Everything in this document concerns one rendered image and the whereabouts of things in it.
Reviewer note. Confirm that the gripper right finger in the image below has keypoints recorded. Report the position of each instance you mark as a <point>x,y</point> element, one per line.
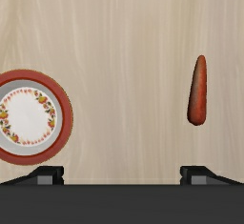
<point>197,175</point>

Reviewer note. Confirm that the orange-red carrot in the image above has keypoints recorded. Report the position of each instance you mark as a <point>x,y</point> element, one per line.
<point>197,97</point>

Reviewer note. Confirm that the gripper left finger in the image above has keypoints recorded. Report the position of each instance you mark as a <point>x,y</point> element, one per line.
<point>47,175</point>

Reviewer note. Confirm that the red-rimmed floral plate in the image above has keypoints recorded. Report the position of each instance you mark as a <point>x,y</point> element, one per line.
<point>28,116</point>

